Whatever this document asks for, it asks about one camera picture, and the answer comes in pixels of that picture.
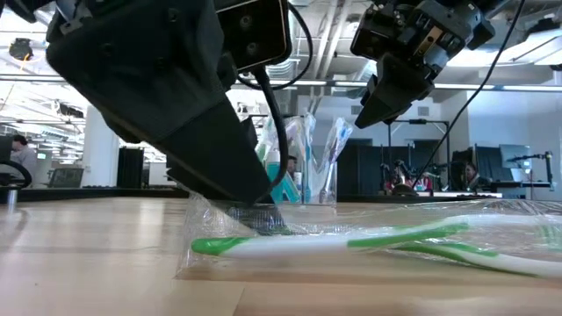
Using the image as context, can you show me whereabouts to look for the long ceiling light bar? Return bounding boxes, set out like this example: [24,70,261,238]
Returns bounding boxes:
[0,75,562,92]

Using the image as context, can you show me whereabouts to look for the orange white toothbrush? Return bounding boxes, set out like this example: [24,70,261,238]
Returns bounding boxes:
[287,120,308,176]

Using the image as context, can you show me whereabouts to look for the white building pillar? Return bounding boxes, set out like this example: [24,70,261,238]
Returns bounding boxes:
[82,104,123,189]

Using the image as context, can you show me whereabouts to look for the clear acrylic organizer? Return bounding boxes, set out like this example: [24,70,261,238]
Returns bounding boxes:
[258,160,339,205]

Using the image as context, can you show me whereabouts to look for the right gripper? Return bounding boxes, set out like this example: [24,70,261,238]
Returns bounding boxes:
[353,0,497,131]

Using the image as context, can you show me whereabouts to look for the white ceiling light panel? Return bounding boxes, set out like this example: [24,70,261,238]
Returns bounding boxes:
[504,8,562,67]

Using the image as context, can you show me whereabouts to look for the black ceiling device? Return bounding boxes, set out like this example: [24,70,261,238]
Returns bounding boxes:
[8,37,34,62]

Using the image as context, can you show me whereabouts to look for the black tall cabinet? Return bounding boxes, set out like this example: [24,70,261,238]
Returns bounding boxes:
[116,147,145,188]

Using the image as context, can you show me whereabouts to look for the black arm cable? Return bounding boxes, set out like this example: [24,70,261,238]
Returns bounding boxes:
[236,0,313,190]
[411,0,527,177]

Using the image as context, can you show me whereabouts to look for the grey mesh office chair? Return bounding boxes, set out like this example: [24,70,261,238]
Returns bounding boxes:
[47,166,85,190]

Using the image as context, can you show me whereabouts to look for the red and black robot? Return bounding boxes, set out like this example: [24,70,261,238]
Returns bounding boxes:
[379,158,436,197]

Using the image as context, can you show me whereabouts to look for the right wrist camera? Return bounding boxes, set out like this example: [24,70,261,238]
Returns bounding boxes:
[349,4,396,61]

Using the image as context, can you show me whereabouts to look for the tilted computer monitor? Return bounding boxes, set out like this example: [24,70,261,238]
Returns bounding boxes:
[499,143,533,183]

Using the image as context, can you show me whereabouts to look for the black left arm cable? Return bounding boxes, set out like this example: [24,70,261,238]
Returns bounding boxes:
[236,0,313,190]

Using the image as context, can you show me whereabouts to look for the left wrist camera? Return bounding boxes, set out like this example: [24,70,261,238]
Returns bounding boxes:
[213,0,294,74]

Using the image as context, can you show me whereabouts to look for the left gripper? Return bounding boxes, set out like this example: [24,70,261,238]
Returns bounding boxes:
[45,0,291,237]

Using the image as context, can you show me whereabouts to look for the black boom stand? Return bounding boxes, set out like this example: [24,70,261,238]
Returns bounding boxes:
[504,151,555,190]

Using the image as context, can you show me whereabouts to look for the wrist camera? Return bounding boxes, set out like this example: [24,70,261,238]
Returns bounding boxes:
[349,4,396,61]
[213,0,294,74]

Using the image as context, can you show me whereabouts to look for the blue white toothbrush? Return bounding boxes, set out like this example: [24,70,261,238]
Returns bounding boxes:
[302,111,318,204]
[322,116,355,176]

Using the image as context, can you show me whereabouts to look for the silver metal post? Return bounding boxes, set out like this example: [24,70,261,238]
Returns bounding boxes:
[6,183,19,211]

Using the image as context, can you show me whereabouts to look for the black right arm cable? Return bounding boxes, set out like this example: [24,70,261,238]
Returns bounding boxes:
[411,0,527,177]

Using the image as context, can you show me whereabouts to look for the black partition curtain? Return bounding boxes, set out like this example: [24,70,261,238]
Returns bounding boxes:
[335,144,440,194]

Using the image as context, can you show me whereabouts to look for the black screen panels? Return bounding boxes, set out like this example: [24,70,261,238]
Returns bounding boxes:
[450,147,501,181]

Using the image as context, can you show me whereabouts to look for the black metal gantry frame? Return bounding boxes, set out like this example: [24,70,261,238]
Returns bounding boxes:
[386,118,451,185]

